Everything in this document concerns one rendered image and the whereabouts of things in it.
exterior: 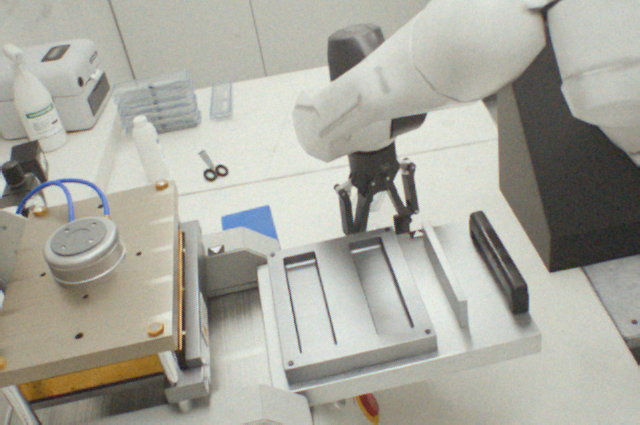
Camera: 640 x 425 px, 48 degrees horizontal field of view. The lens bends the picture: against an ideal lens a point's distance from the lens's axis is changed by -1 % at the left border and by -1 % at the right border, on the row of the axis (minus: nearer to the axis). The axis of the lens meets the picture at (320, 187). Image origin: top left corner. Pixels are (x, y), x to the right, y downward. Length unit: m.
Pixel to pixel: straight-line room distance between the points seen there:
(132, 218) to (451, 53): 0.41
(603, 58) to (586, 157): 0.60
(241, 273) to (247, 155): 0.69
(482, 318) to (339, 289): 0.17
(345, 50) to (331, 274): 0.31
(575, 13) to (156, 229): 0.48
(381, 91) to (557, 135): 0.50
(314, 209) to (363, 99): 0.65
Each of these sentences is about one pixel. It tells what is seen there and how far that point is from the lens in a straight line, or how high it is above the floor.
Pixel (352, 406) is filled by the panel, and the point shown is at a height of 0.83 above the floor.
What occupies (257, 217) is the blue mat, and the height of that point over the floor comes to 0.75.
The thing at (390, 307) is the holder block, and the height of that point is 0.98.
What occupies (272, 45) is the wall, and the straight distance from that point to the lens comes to 3.39.
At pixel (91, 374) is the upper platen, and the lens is 0.78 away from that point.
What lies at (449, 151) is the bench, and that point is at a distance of 1.53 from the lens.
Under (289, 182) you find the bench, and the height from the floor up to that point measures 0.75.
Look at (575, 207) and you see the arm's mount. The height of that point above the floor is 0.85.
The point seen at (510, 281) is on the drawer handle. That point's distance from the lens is 0.83.
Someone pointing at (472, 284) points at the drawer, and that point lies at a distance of 0.88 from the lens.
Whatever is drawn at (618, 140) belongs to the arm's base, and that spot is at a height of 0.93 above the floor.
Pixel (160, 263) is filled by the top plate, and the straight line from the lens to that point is 0.78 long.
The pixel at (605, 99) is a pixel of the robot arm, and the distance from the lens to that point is 0.63.
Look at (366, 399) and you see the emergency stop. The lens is 0.99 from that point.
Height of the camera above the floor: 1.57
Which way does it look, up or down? 34 degrees down
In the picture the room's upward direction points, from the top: 11 degrees counter-clockwise
